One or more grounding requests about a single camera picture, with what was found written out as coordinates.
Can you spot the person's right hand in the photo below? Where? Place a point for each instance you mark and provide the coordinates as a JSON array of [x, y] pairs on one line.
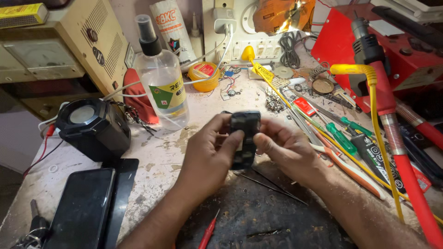
[[290, 152]]

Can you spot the person's left hand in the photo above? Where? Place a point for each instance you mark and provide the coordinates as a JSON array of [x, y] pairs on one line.
[[204, 159]]

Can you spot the small black phone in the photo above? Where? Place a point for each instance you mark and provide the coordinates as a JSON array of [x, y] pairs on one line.
[[246, 122]]

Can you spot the metal tweezers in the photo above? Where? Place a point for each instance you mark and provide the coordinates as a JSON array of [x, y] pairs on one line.
[[273, 186]]

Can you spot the red flat packet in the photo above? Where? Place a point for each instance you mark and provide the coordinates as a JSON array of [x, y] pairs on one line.
[[304, 106]]

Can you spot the large green screwdriver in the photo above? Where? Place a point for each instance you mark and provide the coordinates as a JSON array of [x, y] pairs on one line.
[[341, 138]]

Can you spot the small green screwdriver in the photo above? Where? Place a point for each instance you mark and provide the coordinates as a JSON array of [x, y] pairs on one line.
[[356, 126]]

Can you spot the brown round lid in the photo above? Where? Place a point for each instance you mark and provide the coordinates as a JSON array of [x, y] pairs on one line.
[[322, 86]]

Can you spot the red probe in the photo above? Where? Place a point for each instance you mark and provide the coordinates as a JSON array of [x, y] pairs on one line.
[[207, 233]]

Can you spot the dark work mat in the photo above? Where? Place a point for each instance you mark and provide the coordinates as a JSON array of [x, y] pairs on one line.
[[263, 221]]

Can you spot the yellow round tin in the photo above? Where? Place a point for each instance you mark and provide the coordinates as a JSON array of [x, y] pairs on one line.
[[204, 77]]

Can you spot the yellow soldering iron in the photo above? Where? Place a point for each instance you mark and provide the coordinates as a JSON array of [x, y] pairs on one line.
[[264, 74]]

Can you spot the red cloth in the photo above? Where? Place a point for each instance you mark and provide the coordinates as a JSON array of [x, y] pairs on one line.
[[142, 105]]

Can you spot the clear spray bottle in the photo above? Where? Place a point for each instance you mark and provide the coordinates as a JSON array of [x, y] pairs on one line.
[[162, 86]]

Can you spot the black glue tube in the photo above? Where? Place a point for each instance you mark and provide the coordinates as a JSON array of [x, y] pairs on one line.
[[375, 155]]

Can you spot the black flat plate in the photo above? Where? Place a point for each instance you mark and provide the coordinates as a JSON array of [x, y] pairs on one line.
[[124, 186]]

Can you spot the black red hot air gun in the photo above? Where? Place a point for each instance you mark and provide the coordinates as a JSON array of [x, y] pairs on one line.
[[391, 114]]

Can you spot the black octagonal speaker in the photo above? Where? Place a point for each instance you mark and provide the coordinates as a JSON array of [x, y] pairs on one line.
[[93, 128]]

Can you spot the white nozzle bottle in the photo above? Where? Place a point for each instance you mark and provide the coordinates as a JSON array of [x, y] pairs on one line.
[[196, 41]]

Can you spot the white switchboard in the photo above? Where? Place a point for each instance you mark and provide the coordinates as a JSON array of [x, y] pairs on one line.
[[242, 41]]

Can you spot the white printed packet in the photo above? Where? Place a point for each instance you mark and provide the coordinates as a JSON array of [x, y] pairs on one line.
[[173, 31]]

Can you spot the black smartphone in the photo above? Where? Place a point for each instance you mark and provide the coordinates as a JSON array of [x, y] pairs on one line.
[[81, 211]]

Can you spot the orange foil bag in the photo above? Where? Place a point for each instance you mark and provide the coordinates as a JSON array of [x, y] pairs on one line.
[[282, 15]]

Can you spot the white charger plug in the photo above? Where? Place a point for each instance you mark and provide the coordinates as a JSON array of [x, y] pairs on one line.
[[224, 20]]

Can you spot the red rework station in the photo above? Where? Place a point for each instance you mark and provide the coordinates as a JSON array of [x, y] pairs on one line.
[[408, 62]]

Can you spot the bunch of keys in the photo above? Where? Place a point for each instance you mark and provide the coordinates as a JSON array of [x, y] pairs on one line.
[[33, 228]]

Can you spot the white device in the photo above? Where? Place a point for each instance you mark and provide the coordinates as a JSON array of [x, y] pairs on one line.
[[408, 8]]

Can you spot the beige meter power supply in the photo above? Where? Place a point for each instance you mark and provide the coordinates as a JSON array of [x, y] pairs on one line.
[[52, 48]]

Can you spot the yellow box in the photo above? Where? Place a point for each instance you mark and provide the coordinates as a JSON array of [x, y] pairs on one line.
[[20, 14]]

